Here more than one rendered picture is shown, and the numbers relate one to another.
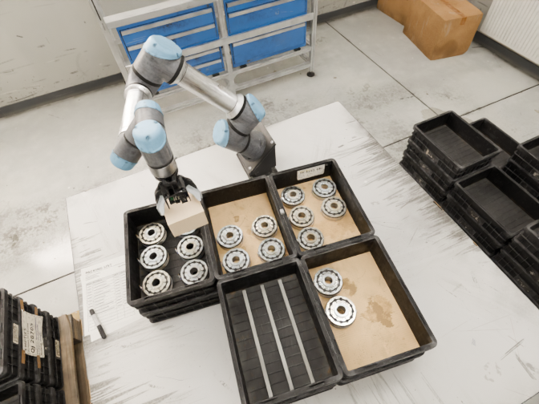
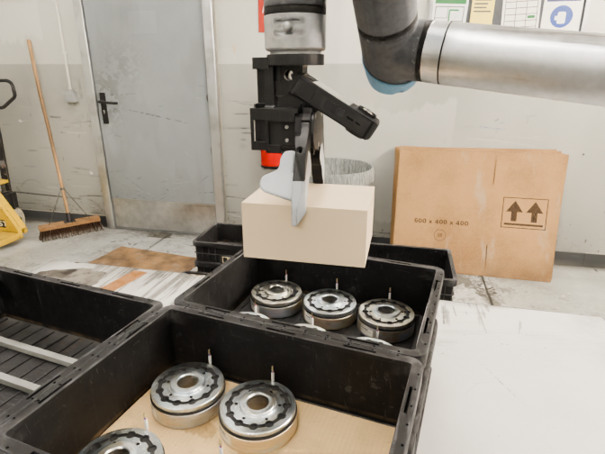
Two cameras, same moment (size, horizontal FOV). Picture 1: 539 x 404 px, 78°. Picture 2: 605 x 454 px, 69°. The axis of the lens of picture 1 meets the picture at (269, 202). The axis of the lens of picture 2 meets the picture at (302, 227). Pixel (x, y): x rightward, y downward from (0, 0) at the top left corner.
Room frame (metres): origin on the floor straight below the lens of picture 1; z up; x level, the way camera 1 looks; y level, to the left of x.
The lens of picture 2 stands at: (0.99, -0.19, 1.28)
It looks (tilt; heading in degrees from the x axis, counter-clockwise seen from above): 20 degrees down; 124
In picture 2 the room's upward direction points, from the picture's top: straight up
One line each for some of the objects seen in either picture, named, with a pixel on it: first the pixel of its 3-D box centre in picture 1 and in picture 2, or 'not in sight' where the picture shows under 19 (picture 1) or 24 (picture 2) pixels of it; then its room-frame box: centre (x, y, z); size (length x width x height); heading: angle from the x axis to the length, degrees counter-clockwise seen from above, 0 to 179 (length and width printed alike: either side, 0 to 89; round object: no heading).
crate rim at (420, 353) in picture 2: (166, 244); (318, 289); (0.62, 0.40, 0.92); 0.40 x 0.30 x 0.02; 12
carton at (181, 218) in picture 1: (182, 206); (311, 220); (0.67, 0.30, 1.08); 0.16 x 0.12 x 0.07; 21
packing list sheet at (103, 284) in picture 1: (109, 292); not in sight; (0.54, 0.69, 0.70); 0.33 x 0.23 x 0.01; 21
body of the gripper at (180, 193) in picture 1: (171, 183); (290, 104); (0.64, 0.29, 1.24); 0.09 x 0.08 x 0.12; 21
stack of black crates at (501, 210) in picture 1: (487, 215); not in sight; (0.98, -1.26, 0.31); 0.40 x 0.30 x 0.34; 21
